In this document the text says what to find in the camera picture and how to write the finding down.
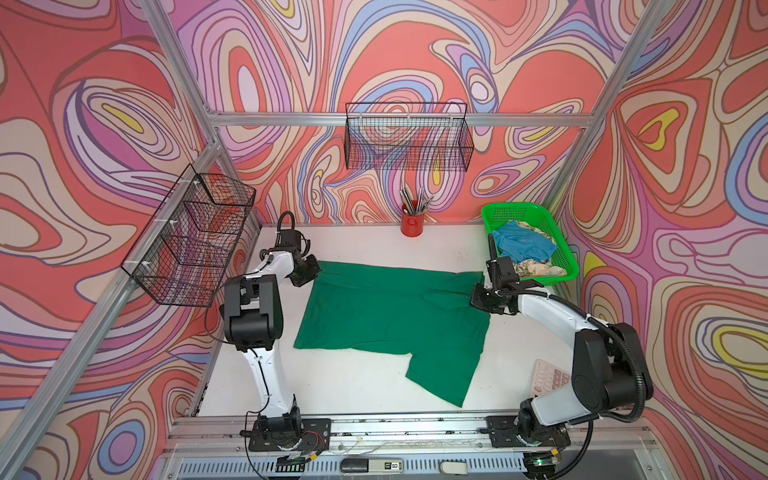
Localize black wire basket left wall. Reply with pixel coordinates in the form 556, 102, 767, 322
121, 165, 255, 307

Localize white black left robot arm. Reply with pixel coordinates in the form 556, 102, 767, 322
219, 211, 321, 452

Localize teal blue t shirt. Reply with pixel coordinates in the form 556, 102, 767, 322
491, 221, 557, 263

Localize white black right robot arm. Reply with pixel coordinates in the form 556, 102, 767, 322
470, 234, 654, 447

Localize black wire basket back wall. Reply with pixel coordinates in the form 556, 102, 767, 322
344, 101, 475, 172

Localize green t shirt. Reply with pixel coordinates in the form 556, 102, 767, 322
294, 261, 490, 407

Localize black wire basket wall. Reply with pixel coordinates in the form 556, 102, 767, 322
344, 101, 475, 172
121, 165, 255, 307

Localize beige patterned t shirt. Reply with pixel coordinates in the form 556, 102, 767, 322
512, 221, 567, 277

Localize green plastic basket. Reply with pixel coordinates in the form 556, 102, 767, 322
481, 202, 579, 286

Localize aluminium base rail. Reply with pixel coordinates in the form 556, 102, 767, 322
151, 411, 673, 479

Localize metal utensils in cup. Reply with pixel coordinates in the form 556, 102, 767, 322
400, 185, 433, 217

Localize pink calculator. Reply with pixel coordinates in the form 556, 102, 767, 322
529, 359, 571, 398

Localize red utensil cup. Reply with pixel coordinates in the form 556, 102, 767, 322
400, 205, 424, 238

